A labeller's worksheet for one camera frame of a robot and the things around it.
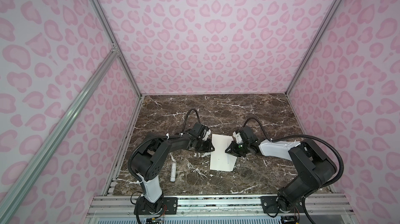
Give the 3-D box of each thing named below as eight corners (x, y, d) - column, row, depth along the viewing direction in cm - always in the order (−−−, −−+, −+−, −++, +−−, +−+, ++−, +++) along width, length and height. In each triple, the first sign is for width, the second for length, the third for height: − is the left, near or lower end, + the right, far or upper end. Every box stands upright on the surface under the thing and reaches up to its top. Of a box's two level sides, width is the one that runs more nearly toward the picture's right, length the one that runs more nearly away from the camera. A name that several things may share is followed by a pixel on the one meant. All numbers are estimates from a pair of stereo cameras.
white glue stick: (171, 181, 82) (170, 180, 81) (172, 163, 88) (171, 162, 87) (176, 181, 82) (175, 180, 81) (176, 163, 89) (176, 162, 87)
